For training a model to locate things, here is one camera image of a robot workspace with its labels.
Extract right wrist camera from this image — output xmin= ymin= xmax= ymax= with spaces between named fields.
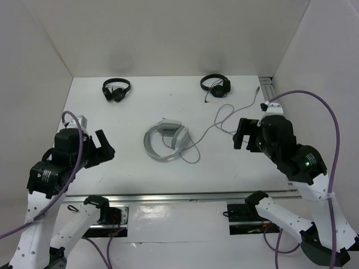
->
xmin=260 ymin=101 xmax=284 ymax=116

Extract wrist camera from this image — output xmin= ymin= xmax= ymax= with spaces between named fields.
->
xmin=260 ymin=101 xmax=284 ymax=116
xmin=77 ymin=115 xmax=88 ymax=129

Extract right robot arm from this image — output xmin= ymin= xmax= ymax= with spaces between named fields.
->
xmin=233 ymin=115 xmax=358 ymax=267

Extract black headphones left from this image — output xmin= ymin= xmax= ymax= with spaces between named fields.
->
xmin=102 ymin=78 xmax=131 ymax=103

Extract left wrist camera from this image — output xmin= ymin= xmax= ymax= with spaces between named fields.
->
xmin=77 ymin=115 xmax=88 ymax=129

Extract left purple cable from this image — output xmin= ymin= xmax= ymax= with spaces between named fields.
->
xmin=0 ymin=111 xmax=85 ymax=239

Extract purple cable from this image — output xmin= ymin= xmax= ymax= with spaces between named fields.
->
xmin=0 ymin=111 xmax=85 ymax=239
xmin=263 ymin=90 xmax=340 ymax=269

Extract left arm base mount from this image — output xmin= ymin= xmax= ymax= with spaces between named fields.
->
xmin=84 ymin=206 xmax=129 ymax=238

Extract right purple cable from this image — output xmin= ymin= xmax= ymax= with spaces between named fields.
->
xmin=263 ymin=90 xmax=340 ymax=269

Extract aluminium front rail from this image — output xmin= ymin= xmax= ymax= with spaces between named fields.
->
xmin=63 ymin=189 xmax=301 ymax=205

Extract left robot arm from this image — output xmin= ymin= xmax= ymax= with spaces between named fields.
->
xmin=4 ymin=128 xmax=115 ymax=268

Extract black headphones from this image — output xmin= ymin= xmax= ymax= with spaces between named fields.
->
xmin=102 ymin=78 xmax=131 ymax=103
xmin=200 ymin=73 xmax=231 ymax=103

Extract white grey headphones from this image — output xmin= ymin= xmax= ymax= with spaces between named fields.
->
xmin=144 ymin=118 xmax=190 ymax=163

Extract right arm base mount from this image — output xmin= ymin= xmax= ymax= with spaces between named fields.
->
xmin=222 ymin=203 xmax=279 ymax=235

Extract black headphones right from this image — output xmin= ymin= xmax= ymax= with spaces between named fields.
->
xmin=200 ymin=73 xmax=231 ymax=103

